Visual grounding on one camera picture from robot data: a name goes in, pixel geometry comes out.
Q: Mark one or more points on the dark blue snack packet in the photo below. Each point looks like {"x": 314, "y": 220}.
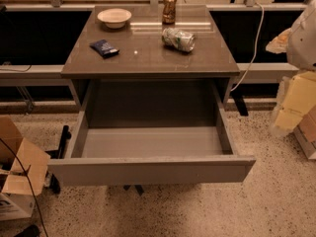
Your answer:
{"x": 104, "y": 48}

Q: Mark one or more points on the open cardboard box left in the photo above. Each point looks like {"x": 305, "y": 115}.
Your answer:
{"x": 23, "y": 169}

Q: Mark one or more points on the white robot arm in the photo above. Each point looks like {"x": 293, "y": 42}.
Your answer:
{"x": 301, "y": 46}

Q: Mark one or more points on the open grey top drawer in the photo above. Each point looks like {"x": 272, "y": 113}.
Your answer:
{"x": 151, "y": 133}

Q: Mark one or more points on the black stand left of drawer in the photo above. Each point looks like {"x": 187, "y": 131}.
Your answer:
{"x": 58, "y": 153}

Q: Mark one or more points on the upright golden brown can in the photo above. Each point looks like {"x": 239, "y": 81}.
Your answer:
{"x": 169, "y": 11}

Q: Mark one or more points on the grey cabinet with glossy top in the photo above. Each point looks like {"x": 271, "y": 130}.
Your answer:
{"x": 144, "y": 57}

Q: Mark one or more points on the cardboard box at right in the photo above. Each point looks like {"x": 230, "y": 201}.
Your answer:
{"x": 306, "y": 134}

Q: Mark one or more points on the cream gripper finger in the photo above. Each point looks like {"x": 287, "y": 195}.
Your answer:
{"x": 295, "y": 98}
{"x": 279, "y": 43}

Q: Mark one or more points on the white ceramic bowl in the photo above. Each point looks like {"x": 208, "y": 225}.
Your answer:
{"x": 114, "y": 18}

